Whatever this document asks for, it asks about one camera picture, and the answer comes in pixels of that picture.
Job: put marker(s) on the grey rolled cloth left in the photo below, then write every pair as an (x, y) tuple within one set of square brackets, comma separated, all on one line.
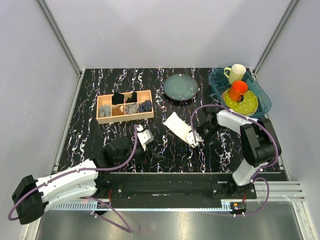
[(105, 111)]

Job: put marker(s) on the brown rolled cloth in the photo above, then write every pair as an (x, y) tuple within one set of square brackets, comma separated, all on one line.
[(118, 110)]

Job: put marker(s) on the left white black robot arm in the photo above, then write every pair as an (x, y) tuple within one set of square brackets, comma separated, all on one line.
[(33, 197)]

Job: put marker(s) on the small black rolled cloth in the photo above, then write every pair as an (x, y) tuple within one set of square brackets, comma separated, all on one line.
[(131, 97)]

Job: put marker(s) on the left aluminium frame post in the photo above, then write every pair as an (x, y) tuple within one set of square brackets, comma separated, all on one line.
[(59, 36)]

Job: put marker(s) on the right aluminium frame post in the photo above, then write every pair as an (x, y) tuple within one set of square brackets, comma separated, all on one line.
[(291, 7)]

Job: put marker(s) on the teal transparent plastic bin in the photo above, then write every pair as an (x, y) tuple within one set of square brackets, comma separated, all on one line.
[(219, 84)]

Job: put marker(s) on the white underwear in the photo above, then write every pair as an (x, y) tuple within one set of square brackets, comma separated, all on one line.
[(177, 126)]

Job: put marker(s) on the left connector box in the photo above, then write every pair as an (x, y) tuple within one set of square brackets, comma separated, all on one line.
[(103, 203)]

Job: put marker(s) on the blue-green ceramic plate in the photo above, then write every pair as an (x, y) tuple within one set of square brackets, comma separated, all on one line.
[(180, 87)]

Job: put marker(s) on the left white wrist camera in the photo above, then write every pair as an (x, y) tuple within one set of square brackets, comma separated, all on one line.
[(145, 136)]

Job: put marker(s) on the navy striped rolled cloth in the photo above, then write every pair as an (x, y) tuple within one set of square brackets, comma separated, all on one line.
[(145, 106)]

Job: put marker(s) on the right connector box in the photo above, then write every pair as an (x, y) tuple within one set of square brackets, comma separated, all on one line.
[(238, 207)]

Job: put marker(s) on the yellow-green dotted plate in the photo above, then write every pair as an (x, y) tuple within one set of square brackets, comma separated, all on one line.
[(247, 107)]

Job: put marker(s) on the front aluminium rail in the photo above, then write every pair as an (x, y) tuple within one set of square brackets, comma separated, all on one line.
[(275, 191)]

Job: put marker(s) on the aluminium frame post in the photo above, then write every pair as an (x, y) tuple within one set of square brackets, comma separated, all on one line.
[(59, 36), (291, 7)]

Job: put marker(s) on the connector box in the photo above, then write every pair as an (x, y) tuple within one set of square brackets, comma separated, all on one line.
[(103, 203), (238, 207)]

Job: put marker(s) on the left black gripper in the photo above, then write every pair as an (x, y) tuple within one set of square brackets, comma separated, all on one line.
[(153, 159)]

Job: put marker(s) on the wooden divided organizer box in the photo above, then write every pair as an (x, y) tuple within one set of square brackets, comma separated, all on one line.
[(106, 100)]

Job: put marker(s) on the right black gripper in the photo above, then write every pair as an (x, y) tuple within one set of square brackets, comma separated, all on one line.
[(206, 141)]

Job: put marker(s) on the grey rolled cloth middle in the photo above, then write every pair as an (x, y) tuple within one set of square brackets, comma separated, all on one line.
[(131, 108)]

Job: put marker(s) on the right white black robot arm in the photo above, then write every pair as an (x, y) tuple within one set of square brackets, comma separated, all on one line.
[(260, 145)]

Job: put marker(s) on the pale yellow mug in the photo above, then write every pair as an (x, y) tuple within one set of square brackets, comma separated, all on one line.
[(234, 73)]

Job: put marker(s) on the orange mug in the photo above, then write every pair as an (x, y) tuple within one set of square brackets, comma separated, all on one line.
[(238, 90)]

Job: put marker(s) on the grey rolled cloth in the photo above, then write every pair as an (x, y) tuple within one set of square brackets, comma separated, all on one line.
[(131, 108), (105, 111)]

